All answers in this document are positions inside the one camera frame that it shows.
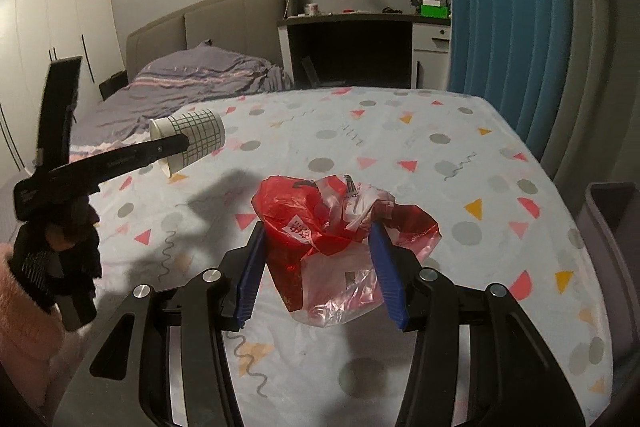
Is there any grid paper cup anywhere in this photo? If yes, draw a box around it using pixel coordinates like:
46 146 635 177
150 109 226 178

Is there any left hand black glove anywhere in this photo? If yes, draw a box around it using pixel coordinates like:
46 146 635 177
9 196 102 332

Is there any patterned white tablecloth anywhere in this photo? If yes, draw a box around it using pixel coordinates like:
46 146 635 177
64 84 615 427

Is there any red white plastic bag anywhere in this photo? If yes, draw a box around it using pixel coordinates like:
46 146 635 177
252 174 440 327

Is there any dark desk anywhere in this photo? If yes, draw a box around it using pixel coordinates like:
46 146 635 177
278 13 451 89

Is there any white drawer cabinet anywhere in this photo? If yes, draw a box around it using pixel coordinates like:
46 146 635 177
411 23 451 91

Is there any green box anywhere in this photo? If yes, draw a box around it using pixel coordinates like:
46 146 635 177
420 0 449 20

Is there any bed with grey bedding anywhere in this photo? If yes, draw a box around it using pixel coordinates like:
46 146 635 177
70 41 295 161

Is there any blue grey curtain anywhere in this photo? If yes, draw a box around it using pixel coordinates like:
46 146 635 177
450 0 639 194

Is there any white wardrobe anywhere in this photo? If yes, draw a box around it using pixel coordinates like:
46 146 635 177
1 0 125 182

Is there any pink fuzzy sleeve forearm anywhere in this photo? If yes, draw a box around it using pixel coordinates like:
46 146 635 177
1 244 75 423

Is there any grey upholstered headboard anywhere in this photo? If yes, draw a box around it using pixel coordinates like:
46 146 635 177
125 0 297 79

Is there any purple plastic trash bin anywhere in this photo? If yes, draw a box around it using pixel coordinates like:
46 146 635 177
577 182 640 361

